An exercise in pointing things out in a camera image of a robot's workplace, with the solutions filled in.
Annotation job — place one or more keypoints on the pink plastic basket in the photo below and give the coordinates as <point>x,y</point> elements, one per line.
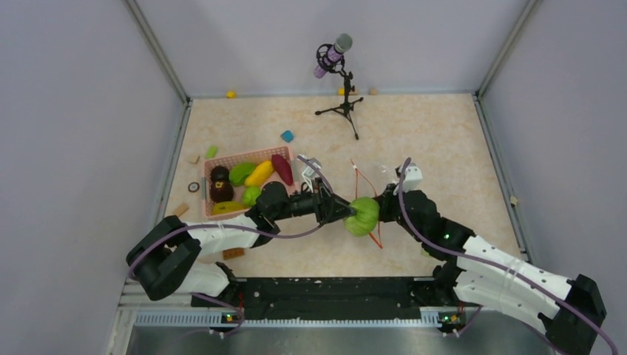
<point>256,157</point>

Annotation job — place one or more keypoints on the small round ring toy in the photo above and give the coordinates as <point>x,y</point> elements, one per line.
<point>193,187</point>

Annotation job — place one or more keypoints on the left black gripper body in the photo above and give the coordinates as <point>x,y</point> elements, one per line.
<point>322,208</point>

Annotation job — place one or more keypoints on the wooden rectangular block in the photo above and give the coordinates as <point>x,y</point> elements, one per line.
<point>180,210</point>

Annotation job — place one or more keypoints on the brown bear chocolate toy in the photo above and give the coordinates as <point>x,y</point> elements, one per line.
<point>221,191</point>

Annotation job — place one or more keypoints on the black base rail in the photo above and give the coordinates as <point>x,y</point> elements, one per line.
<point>341,298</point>

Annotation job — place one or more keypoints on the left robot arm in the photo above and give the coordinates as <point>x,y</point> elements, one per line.
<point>164,262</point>

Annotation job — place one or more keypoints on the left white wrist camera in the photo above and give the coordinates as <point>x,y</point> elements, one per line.
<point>310,179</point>

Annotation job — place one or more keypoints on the green block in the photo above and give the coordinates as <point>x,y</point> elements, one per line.
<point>211,152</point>

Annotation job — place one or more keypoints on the blue block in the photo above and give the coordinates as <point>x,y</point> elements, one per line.
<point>287,136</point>

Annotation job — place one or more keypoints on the yellow mango toy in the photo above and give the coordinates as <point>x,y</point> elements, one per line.
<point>260,174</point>

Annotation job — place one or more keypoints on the light green lime toy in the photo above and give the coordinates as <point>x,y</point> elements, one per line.
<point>250,195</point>

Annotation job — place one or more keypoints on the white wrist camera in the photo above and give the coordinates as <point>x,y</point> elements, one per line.
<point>310,179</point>
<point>412,177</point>

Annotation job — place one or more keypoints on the green pepper toy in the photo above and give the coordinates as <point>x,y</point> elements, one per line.
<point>240,172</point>

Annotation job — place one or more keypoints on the green cabbage toy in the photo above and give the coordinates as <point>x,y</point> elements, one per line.
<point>365,219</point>

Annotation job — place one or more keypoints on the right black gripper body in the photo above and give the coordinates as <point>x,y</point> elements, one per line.
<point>390,210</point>

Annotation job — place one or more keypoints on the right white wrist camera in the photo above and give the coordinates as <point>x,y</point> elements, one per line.
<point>412,177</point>

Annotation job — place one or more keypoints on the dark red sweet potato toy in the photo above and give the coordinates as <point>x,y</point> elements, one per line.
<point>283,168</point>

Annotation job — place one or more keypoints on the clear zip top bag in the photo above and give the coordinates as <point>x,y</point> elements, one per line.
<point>375,234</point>

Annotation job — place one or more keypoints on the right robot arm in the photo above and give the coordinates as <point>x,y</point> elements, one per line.
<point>567,313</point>

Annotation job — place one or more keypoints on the dark brown round toy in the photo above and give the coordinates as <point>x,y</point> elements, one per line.
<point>219,173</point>

